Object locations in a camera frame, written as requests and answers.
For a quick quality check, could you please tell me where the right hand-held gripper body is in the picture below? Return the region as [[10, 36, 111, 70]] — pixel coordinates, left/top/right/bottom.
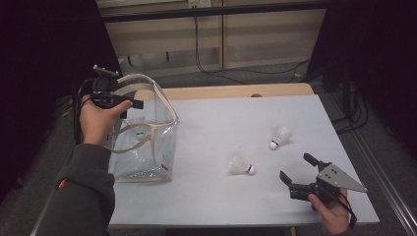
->
[[289, 162, 369, 205]]

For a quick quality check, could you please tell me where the bundle of black cables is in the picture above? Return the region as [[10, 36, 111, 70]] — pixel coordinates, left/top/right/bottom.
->
[[330, 85, 370, 134]]

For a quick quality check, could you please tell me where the hand-held gripper black cable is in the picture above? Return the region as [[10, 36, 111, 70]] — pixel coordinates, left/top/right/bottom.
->
[[73, 78, 96, 146], [324, 188, 358, 230]]

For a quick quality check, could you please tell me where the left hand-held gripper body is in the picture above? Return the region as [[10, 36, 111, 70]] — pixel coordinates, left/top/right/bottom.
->
[[88, 64, 136, 111]]

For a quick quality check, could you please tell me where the black metal stand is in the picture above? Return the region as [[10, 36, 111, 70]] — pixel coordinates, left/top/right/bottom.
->
[[323, 62, 353, 122]]

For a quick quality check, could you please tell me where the beige cabinet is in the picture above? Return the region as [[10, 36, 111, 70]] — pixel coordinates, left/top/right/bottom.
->
[[97, 0, 328, 78]]

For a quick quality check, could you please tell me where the white table board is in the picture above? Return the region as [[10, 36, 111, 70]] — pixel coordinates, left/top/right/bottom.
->
[[107, 93, 381, 227]]

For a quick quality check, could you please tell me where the right hand-held gripper black cable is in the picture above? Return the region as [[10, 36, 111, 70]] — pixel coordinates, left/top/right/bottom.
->
[[324, 188, 358, 230]]

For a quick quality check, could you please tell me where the black horizontal bar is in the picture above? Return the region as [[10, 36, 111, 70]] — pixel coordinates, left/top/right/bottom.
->
[[101, 1, 328, 24]]

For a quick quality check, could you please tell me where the left hand-held gripper black cable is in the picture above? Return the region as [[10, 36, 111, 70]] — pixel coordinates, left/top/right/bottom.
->
[[73, 78, 96, 146]]

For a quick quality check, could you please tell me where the long black floor cable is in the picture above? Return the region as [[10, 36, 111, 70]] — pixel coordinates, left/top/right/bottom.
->
[[194, 16, 311, 86]]

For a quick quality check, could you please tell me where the transparent bag with beige trim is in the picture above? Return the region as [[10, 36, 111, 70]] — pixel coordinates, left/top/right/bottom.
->
[[104, 73, 180, 183]]

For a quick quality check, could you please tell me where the metal floor rail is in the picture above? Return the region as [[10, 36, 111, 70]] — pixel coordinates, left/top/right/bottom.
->
[[30, 141, 77, 236], [347, 129, 417, 236]]

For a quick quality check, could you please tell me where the person's left hand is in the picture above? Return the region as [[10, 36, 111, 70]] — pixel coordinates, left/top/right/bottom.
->
[[79, 94, 133, 147]]

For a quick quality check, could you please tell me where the white wall socket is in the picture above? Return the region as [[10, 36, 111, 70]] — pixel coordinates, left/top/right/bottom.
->
[[187, 0, 212, 9]]

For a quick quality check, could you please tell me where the black curtain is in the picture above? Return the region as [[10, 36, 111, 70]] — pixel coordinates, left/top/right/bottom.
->
[[0, 0, 124, 198], [308, 0, 417, 158]]

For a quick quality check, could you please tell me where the wooden table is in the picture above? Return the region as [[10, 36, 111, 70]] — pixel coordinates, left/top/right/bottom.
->
[[134, 82, 316, 101]]

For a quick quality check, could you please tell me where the person's right hand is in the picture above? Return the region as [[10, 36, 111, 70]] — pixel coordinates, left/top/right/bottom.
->
[[308, 189, 352, 236]]

